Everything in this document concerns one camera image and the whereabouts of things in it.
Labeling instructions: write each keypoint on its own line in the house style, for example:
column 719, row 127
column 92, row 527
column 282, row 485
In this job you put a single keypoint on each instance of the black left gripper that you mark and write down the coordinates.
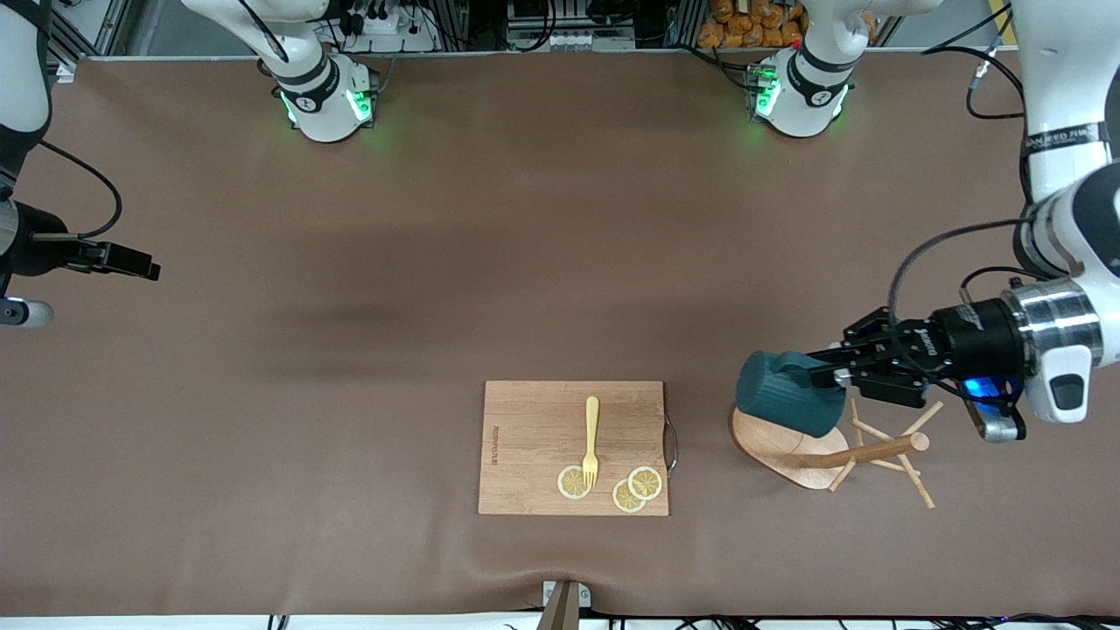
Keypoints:
column 969, row 336

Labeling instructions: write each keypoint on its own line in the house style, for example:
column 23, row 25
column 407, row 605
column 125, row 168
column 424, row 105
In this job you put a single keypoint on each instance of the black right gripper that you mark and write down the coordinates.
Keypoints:
column 37, row 251

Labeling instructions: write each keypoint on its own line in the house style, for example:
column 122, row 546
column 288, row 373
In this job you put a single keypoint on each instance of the dark green mug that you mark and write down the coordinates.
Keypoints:
column 779, row 394

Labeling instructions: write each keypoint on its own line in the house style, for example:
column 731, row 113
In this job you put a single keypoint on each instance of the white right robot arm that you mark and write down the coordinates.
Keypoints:
column 319, row 96

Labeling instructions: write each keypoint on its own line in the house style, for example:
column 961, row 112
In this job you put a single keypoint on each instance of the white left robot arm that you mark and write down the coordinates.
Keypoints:
column 1059, row 70

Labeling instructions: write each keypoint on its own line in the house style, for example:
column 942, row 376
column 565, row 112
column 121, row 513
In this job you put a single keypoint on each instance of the wooden mug rack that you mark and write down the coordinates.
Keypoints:
column 875, row 452

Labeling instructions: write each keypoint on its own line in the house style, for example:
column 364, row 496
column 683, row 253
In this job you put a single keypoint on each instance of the lemon slice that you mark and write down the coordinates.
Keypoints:
column 570, row 483
column 626, row 499
column 646, row 482

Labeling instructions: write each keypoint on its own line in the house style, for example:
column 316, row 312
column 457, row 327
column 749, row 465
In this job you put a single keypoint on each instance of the yellow plastic fork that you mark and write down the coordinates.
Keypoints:
column 592, row 420

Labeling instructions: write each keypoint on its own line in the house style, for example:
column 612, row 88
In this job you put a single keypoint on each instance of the brown table mat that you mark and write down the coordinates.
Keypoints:
column 437, row 262

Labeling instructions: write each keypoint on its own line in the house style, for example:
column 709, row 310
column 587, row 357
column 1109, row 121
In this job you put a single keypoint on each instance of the orange snack bag pile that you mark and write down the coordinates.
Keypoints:
column 752, row 35

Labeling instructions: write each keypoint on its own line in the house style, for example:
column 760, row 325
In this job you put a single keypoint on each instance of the white power strip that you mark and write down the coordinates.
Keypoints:
column 376, row 24

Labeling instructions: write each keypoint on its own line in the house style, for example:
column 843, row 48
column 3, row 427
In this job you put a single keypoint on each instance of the wooden cutting board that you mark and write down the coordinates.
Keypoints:
column 534, row 446

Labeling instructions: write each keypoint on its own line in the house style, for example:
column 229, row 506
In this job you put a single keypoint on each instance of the grey power strip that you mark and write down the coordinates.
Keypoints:
column 577, row 41

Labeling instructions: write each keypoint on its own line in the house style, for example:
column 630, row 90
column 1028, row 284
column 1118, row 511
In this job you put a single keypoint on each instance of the aluminium profile frame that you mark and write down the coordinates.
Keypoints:
column 70, row 44

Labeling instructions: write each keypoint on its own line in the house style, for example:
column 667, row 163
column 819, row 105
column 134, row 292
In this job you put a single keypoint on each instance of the metal camera bracket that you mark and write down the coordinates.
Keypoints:
column 560, row 608

